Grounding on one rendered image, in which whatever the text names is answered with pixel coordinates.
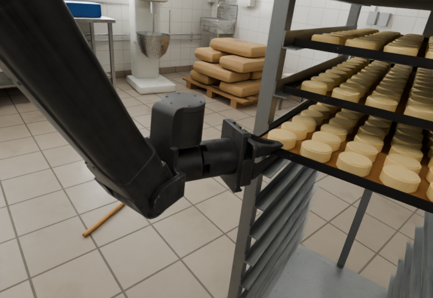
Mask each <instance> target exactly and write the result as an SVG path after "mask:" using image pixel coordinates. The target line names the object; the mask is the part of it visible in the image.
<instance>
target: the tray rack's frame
mask: <svg viewBox="0 0 433 298"><path fill-rule="evenodd" d="M361 7H362V6H360V5H353V4H351V7H350V10H349V15H348V18H347V22H346V26H351V25H357V23H358V18H359V16H360V12H361ZM422 35H424V36H425V37H426V38H430V37H431V36H433V11H431V12H430V15H429V17H428V20H427V23H426V25H425V28H424V30H423V34H422ZM372 193H373V191H370V190H368V189H365V190H364V192H363V195H362V197H361V200H360V204H359V205H358V209H357V211H356V214H355V217H354V219H353V222H352V225H351V227H350V230H349V233H348V235H347V239H346V240H345V244H344V246H343V249H342V252H341V254H340V257H339V260H338V262H337V263H336V262H334V261H332V260H330V259H328V258H326V257H324V256H322V255H320V254H318V253H317V252H315V251H313V250H311V249H309V248H307V247H305V246H303V245H301V244H299V245H298V247H297V249H296V250H295V252H294V254H293V255H292V257H291V258H290V260H289V262H288V264H287V266H286V267H285V269H284V270H283V272H282V274H281V276H280V277H279V279H278V280H277V282H276V284H275V286H274V287H273V289H272V290H271V293H270V294H269V296H268V297H267V298H387V294H388V289H387V288H385V287H383V286H381V285H379V284H377V283H375V282H373V281H371V280H370V279H367V278H366V277H364V276H362V275H360V274H357V273H356V272H353V271H352V270H349V269H348V268H345V267H344V265H345V262H346V260H347V258H348V255H349V252H350V250H351V247H352V244H353V242H354V239H355V237H356V234H357V232H358V229H359V227H360V224H361V221H362V219H363V216H364V214H365V211H366V209H367V206H368V204H369V201H370V198H371V196H372Z"/></svg>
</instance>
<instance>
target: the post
mask: <svg viewBox="0 0 433 298"><path fill-rule="evenodd" d="M295 2H296V0H274V2H273V10H272V15H271V22H270V27H269V35H268V40H267V48H266V52H265V60H264V68H263V72H262V80H261V85H260V92H259V97H258V105H257V110H256V118H255V125H254V130H253V134H254V135H256V136H260V135H261V134H262V133H264V132H266V131H267V125H268V124H269V123H270V122H272V121H273V120H274V114H275V110H276V103H277V100H278V97H275V96H273V91H274V85H275V81H276V80H278V79H281V78H282V72H283V68H284V62H285V55H286V51H287V49H284V48H282V41H283V37H284V31H286V30H291V23H292V20H293V13H294V7H295ZM265 158H267V156H261V157H259V158H255V163H258V162H261V161H262V160H264V159H265ZM262 180H263V176H262V175H261V174H260V175H259V176H258V177H257V178H255V179H253V180H251V184H250V185H248V186H245V187H244V195H243V200H242V208H241V213H240V221H239V225H238V233H237V237H236V245H235V253H234V258H233V265H232V270H231V278H230V283H229V290H228V295H227V298H238V297H239V295H240V294H241V293H242V287H241V286H240V285H239V284H240V278H241V276H242V275H243V273H244V272H245V270H246V266H247V263H245V262H244V255H245V252H246V251H247V250H248V248H249V247H250V245H251V238H252V237H250V236H248V233H249V226H250V225H251V224H252V223H253V222H254V220H255V218H256V211H257V208H255V207H253V204H254V200H255V196H256V195H257V194H258V193H259V192H260V190H261V186H262Z"/></svg>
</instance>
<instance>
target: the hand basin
mask: <svg viewBox="0 0 433 298"><path fill-rule="evenodd" d="M207 1H208V3H214V2H215V0H207ZM237 6H246V7H248V6H255V0H218V6H217V15H216V17H201V18H200V30H202V31H205V32H210V33H215V34H218V35H217V38H220V34H234V33H235V22H236V13H237Z"/></svg>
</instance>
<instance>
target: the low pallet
mask: <svg viewBox="0 0 433 298"><path fill-rule="evenodd" d="M182 80H185V81H186V87H187V88H189V89H193V88H204V89H207V97H210V98H214V97H221V96H224V97H227V98H229V99H231V103H230V106H231V107H233V108H235V109H236V108H240V107H244V106H249V105H252V104H257V103H258V97H259V94H255V95H251V96H248V97H242V98H241V97H238V96H236V95H232V94H230V93H227V92H225V91H222V90H221V89H220V83H218V84H211V85H207V84H204V83H201V82H199V81H197V80H194V79H192V78H190V77H186V78H182Z"/></svg>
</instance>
